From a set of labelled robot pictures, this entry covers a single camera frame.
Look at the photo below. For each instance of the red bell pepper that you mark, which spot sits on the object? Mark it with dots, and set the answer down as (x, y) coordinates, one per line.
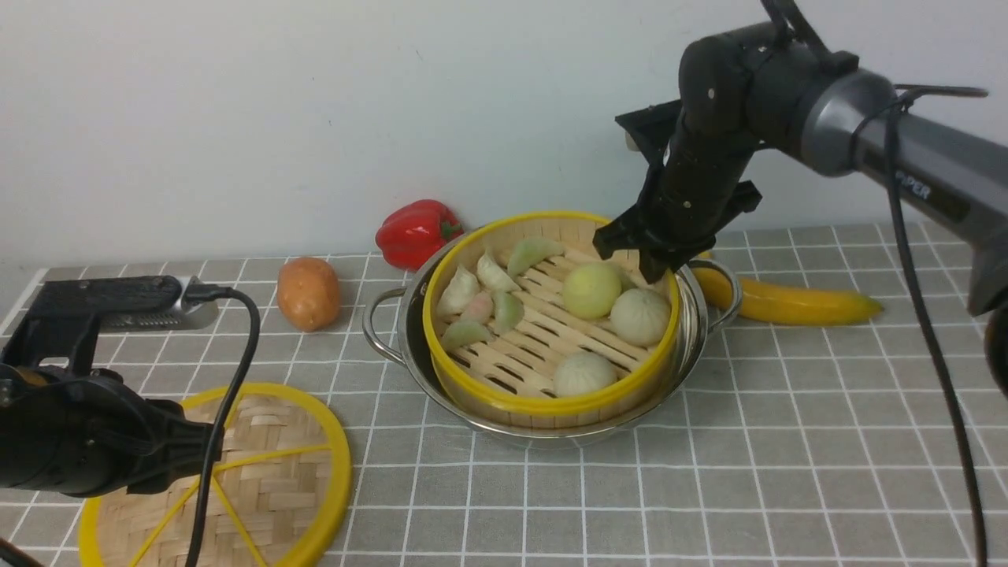
(412, 234)

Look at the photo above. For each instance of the pink dumpling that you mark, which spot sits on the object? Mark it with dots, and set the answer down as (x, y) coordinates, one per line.
(480, 309)

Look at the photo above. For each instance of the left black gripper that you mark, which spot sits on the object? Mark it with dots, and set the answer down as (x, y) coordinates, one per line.
(87, 437)

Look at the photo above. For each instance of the brown potato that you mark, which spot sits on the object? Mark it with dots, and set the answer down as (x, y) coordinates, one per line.
(308, 293)

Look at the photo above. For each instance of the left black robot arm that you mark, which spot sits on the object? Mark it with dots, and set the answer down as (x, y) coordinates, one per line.
(87, 436)

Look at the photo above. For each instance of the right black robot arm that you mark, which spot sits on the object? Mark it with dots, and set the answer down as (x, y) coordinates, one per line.
(776, 86)

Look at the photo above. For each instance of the yellow banana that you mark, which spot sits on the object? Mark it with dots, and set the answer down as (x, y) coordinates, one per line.
(805, 307)

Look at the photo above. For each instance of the white dumpling left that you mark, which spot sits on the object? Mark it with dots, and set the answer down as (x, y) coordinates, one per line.
(458, 293)

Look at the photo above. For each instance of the yellow-rimmed bamboo steamer basket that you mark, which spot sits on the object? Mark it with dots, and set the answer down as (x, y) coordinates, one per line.
(509, 380)

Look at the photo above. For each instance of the green dumpling top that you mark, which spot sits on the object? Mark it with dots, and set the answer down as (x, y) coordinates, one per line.
(531, 251)

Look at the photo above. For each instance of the white dumpling centre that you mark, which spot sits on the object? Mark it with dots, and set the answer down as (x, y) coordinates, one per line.
(492, 276)

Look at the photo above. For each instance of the white steamed bun front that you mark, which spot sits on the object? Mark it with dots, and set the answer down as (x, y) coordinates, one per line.
(583, 373)

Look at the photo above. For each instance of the white dumpling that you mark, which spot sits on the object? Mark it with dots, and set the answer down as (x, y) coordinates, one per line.
(458, 293)
(492, 276)

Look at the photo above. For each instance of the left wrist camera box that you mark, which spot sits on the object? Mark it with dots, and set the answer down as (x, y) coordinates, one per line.
(59, 332)

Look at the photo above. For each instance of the white steamed bun right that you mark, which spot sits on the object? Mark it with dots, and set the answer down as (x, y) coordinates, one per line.
(640, 317)

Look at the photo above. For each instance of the white steamed bun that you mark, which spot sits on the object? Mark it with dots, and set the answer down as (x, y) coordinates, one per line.
(583, 373)
(640, 317)

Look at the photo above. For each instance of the yellow-rimmed woven bamboo lid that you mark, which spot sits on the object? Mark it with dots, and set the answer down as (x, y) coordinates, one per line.
(278, 496)

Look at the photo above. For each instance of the yellow-green steamed bun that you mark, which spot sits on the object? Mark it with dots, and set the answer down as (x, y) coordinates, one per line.
(590, 291)

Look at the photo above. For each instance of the green dumpling front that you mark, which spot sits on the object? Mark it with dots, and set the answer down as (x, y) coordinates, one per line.
(464, 332)

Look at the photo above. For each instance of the green dumpling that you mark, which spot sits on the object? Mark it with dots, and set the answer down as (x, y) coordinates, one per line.
(508, 312)
(464, 332)
(531, 251)

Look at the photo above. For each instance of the green dumpling middle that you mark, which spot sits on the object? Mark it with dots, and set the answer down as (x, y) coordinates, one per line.
(508, 312)

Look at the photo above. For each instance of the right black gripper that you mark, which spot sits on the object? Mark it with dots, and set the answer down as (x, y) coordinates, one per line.
(689, 193)

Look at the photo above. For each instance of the stainless steel pot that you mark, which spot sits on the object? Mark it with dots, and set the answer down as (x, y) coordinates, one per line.
(696, 327)

